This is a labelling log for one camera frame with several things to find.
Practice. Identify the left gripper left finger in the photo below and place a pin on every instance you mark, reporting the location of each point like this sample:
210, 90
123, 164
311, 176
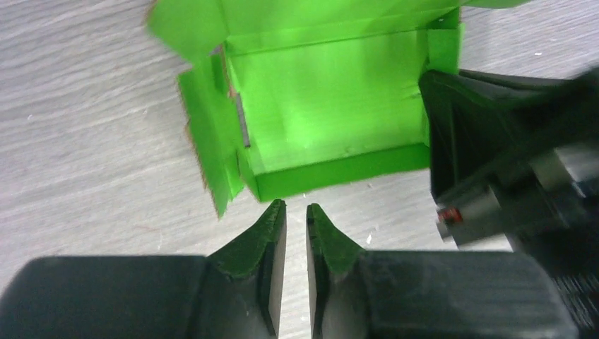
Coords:
233, 293

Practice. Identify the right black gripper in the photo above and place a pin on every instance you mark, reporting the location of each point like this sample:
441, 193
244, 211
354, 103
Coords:
517, 156

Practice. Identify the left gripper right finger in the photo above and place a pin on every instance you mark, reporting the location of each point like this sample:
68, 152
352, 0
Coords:
359, 293

